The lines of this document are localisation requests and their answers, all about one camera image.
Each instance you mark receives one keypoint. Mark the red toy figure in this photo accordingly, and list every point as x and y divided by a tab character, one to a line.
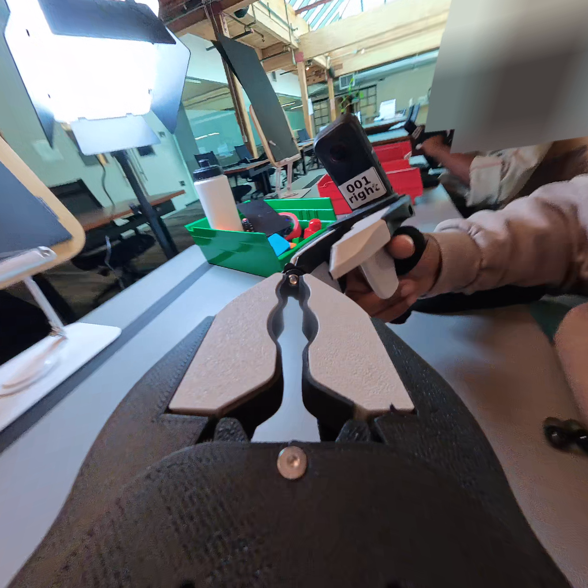
313	227

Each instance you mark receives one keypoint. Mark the black thumb screw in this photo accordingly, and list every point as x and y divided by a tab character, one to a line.
293	279

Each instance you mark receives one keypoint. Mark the green potted plant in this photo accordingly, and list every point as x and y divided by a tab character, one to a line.
351	94

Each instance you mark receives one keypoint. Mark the wooden office desk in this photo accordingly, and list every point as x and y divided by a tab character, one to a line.
128	206

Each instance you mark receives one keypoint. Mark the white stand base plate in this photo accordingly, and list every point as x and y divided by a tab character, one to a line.
69	344

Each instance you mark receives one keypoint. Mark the person's right forearm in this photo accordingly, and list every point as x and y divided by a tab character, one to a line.
514	243

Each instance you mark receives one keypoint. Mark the blue black foam block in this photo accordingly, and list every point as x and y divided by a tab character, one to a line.
279	244

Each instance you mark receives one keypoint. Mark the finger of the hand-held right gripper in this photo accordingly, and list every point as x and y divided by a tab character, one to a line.
317	246
358	246

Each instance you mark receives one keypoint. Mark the black flat pad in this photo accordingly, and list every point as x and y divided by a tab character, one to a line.
264	216

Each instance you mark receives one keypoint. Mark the red tape roll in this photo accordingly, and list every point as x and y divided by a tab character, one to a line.
294	227

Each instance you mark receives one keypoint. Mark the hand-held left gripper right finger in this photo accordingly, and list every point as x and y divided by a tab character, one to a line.
358	363

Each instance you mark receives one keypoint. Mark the red plastic bin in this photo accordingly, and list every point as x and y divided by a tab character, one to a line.
409	181
393	150

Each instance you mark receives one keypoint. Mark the black office chair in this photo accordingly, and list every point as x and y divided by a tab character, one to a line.
73	193

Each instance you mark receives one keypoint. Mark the white box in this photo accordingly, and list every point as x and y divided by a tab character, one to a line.
387	109

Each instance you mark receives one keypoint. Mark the black light stand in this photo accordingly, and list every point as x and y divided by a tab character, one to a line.
147	206

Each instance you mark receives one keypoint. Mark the studio light panel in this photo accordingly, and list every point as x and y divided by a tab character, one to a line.
92	69

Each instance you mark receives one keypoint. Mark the white bottle black lid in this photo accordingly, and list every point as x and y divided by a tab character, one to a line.
218	202

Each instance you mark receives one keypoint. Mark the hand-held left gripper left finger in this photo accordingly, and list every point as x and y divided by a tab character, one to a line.
229	363

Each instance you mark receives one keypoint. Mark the long dark work table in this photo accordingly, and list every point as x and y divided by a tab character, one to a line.
388	136

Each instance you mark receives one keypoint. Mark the green plastic bin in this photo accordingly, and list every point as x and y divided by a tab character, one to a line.
229	250

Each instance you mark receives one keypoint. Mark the person's right hand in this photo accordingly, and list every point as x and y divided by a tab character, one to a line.
367	303

